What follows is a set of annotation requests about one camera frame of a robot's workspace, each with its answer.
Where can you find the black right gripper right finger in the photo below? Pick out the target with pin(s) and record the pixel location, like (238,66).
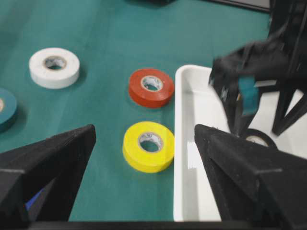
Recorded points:
(252,182)

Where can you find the white tape roll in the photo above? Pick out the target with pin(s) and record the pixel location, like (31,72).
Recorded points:
(54,68)

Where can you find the blue tape roll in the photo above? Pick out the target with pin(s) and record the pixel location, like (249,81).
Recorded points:
(31,201)

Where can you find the black tape roll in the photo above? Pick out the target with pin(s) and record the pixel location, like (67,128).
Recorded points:
(258,137)

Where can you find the orange tape roll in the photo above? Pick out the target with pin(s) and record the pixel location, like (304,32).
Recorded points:
(151,88)

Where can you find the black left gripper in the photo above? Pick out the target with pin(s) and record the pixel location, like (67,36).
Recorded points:
(281,57)

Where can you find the white plastic tray case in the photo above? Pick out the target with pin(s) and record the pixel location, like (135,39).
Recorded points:
(197,103)

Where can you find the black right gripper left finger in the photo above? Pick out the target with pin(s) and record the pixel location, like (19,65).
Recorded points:
(56,164)

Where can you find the yellow tape roll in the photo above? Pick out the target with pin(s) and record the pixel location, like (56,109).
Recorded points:
(148,147)

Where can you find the teal green tape roll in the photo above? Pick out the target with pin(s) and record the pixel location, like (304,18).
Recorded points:
(8,109)

